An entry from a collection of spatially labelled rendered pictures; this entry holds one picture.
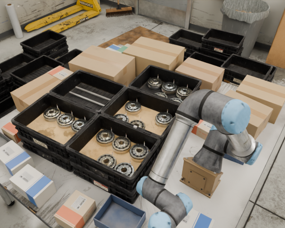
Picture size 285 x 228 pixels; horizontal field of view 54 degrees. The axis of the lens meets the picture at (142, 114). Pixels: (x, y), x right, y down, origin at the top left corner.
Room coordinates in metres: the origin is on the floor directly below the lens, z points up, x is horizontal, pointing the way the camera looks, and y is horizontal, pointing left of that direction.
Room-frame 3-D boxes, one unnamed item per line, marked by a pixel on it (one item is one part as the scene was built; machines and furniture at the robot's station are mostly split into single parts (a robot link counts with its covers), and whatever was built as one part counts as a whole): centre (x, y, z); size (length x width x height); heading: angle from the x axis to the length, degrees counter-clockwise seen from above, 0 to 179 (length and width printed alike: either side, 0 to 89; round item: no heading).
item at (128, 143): (1.01, 0.11, 0.86); 0.10 x 0.10 x 0.01
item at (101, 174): (0.95, 0.15, 0.87); 0.40 x 0.30 x 0.11; 60
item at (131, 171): (0.83, 0.09, 0.86); 0.10 x 0.10 x 0.01
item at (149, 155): (0.95, 0.15, 0.92); 0.40 x 0.30 x 0.02; 60
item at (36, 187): (0.82, 0.57, 0.75); 0.20 x 0.12 x 0.09; 56
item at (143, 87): (1.47, -0.15, 0.87); 0.40 x 0.30 x 0.11; 60
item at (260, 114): (1.32, -0.63, 0.78); 0.30 x 0.22 x 0.16; 48
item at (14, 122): (1.15, 0.49, 0.92); 0.40 x 0.30 x 0.02; 60
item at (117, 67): (1.81, 0.30, 0.80); 0.40 x 0.30 x 0.20; 62
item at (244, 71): (2.20, -0.97, 0.37); 0.40 x 0.30 x 0.45; 54
